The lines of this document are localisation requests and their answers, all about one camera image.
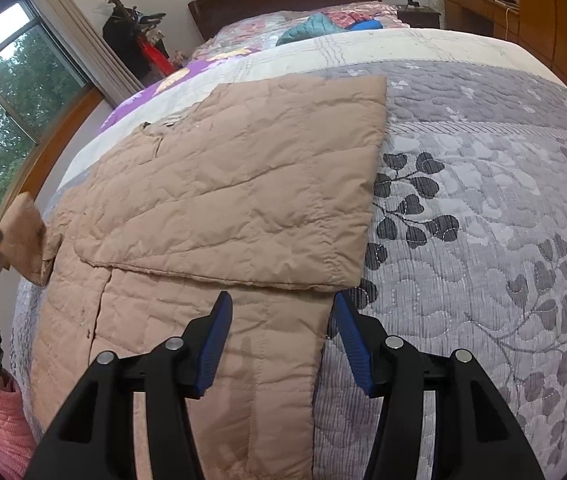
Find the wooden framed window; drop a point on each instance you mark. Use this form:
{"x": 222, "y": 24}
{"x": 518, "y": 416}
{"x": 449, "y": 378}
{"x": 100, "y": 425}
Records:
{"x": 8, "y": 125}

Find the pink floral patchwork blanket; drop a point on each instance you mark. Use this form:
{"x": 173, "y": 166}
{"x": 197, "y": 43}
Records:
{"x": 258, "y": 25}

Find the blue cloth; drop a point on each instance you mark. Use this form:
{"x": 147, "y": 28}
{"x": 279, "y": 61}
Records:
{"x": 366, "y": 26}

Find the person's left forearm pink sleeve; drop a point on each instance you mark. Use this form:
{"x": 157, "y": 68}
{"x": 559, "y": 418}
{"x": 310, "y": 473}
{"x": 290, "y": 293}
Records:
{"x": 8, "y": 425}

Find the coat rack with clothes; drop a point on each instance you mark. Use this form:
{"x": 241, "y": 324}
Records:
{"x": 128, "y": 35}

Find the grey floral bed quilt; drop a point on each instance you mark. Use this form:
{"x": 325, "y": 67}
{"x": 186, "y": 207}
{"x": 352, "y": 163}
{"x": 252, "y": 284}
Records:
{"x": 463, "y": 210}

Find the purple floral bed sheet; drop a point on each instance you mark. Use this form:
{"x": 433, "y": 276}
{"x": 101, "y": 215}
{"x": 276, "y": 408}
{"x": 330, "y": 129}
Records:
{"x": 198, "y": 67}

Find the beige curtain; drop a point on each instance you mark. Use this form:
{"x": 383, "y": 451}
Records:
{"x": 83, "y": 35}

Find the dark nightstand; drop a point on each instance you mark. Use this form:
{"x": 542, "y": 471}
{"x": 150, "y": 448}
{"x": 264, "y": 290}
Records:
{"x": 418, "y": 16}

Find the wooden desk with clutter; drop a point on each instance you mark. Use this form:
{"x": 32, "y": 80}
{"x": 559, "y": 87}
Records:
{"x": 478, "y": 10}

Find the teal quilted cloth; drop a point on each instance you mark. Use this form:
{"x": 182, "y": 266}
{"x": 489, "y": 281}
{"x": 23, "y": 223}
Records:
{"x": 308, "y": 30}

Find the tan quilted jacket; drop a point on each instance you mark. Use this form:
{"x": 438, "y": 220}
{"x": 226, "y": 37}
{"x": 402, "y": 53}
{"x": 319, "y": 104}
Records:
{"x": 238, "y": 185}

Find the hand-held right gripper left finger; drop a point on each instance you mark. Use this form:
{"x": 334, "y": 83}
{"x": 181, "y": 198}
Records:
{"x": 216, "y": 345}

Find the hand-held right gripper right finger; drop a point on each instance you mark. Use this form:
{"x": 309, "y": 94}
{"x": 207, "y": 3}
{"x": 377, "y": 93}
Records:
{"x": 351, "y": 335}

